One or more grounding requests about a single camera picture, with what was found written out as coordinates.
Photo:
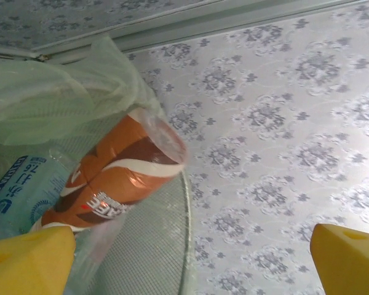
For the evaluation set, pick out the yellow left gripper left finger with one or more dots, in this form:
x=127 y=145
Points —
x=24 y=264

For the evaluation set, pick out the aluminium frame post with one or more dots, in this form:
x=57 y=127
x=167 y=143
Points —
x=172 y=27

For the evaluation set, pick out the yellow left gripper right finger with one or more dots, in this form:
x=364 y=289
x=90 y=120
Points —
x=350 y=267

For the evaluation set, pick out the clear bottle light-blue label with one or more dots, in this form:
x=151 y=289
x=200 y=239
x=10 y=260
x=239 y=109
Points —
x=27 y=190

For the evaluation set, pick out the brown coffee drink bottle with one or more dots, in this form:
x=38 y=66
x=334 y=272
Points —
x=120 y=172

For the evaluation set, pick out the silver metal mesh bin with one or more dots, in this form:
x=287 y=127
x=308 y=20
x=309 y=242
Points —
x=153 y=233

